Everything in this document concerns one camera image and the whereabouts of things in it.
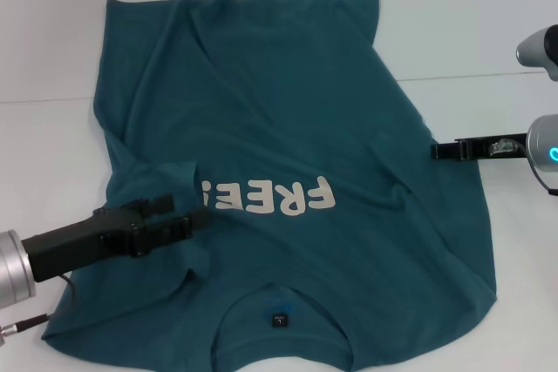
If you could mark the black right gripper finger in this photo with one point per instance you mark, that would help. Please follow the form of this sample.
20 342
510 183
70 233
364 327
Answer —
444 150

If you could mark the teal t-shirt with FREE print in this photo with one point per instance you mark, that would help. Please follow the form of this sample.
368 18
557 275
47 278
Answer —
283 106

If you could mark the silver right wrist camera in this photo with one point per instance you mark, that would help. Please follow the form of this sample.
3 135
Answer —
538 47

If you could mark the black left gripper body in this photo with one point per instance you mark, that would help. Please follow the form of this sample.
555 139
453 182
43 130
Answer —
74 243

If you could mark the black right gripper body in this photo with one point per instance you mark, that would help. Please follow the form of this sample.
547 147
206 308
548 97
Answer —
492 147

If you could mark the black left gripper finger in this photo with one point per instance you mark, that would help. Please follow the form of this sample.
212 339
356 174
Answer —
161 203
174 228

